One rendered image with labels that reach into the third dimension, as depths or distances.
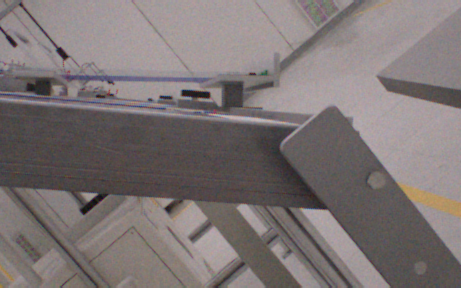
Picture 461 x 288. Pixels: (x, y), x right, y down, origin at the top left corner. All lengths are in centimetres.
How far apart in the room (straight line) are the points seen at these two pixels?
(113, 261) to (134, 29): 677
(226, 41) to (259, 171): 819
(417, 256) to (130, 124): 22
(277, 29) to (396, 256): 834
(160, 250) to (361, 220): 154
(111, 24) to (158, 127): 815
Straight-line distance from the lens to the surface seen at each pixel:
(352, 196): 48
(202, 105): 118
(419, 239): 50
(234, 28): 871
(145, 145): 50
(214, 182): 50
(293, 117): 69
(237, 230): 143
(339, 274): 130
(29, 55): 554
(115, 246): 199
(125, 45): 862
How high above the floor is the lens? 84
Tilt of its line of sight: 7 degrees down
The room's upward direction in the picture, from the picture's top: 39 degrees counter-clockwise
